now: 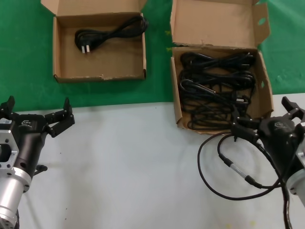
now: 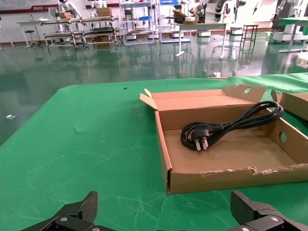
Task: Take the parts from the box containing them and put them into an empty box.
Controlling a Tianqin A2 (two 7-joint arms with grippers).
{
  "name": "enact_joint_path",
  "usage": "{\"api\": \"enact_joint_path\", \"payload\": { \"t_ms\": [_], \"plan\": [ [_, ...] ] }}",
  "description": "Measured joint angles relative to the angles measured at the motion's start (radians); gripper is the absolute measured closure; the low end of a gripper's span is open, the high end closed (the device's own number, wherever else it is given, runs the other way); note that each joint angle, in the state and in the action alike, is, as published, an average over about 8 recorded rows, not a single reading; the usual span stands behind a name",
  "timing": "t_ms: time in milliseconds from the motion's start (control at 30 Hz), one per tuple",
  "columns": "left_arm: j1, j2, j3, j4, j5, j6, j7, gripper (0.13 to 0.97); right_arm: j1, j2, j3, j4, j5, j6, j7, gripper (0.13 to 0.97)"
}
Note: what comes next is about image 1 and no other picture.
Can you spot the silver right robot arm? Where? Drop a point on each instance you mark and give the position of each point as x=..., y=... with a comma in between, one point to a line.
x=297, y=183

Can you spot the green table mat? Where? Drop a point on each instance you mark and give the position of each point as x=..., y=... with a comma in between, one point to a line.
x=23, y=47

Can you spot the cardboard box with holed flap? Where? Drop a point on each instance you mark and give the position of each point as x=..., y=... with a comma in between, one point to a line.
x=214, y=23

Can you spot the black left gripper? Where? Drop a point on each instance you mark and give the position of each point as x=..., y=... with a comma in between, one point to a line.
x=31, y=143

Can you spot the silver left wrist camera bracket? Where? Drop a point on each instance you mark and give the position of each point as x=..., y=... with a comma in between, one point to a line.
x=8, y=143

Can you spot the cardboard box with plain lid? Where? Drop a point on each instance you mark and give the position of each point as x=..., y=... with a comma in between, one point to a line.
x=100, y=62

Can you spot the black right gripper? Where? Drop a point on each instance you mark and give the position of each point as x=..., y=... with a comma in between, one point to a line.
x=276, y=140

